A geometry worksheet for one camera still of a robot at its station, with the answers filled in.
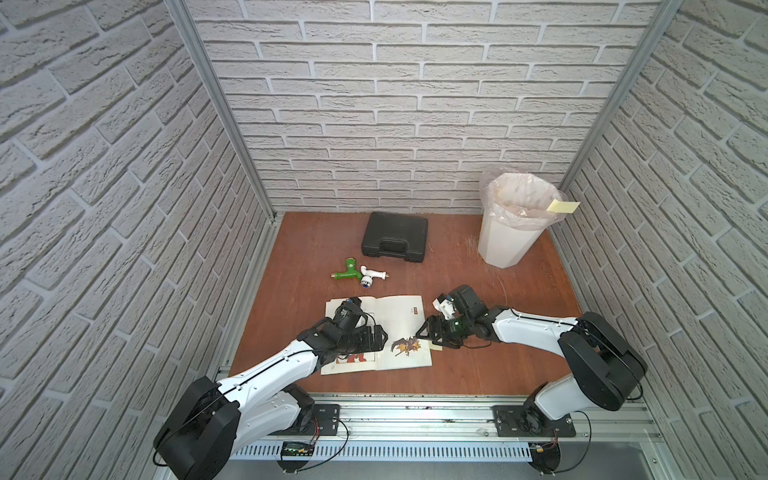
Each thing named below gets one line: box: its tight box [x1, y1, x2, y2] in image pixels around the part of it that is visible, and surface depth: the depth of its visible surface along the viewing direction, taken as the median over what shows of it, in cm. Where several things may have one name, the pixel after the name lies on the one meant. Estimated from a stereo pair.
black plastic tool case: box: [361, 211, 428, 263], surface depth 107 cm
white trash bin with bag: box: [477, 167, 566, 269], surface depth 93 cm
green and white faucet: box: [331, 258, 389, 288], surface depth 102 cm
